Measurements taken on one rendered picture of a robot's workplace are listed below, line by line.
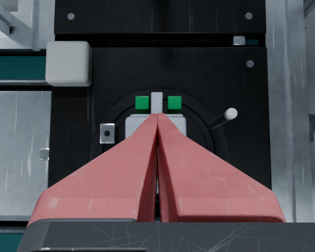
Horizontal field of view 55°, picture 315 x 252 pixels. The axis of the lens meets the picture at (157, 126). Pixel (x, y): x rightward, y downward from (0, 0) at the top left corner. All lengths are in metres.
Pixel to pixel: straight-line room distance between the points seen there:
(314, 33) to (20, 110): 0.43
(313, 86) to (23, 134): 0.41
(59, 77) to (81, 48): 0.04
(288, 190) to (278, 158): 0.04
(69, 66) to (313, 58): 0.35
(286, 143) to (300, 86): 0.07
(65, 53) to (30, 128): 0.12
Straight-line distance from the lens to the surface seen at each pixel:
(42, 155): 0.36
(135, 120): 0.21
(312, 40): 0.52
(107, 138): 0.30
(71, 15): 0.38
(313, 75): 0.50
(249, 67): 0.35
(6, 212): 0.43
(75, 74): 0.33
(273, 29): 0.39
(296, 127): 0.37
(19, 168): 0.42
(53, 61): 0.34
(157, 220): 0.24
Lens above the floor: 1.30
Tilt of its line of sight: 84 degrees down
